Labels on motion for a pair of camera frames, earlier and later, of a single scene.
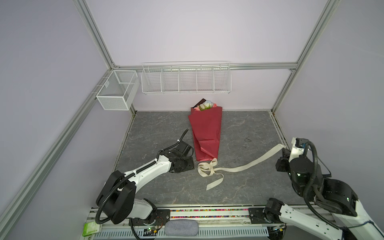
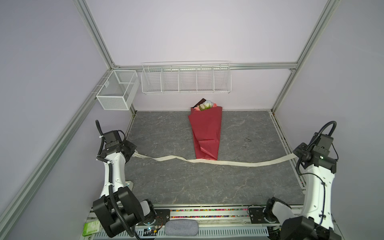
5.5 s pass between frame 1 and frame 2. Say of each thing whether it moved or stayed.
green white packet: stayed
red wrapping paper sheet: stayed
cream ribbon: moved
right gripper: moved
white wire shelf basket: stayed
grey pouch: stayed
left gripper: moved
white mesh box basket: stayed
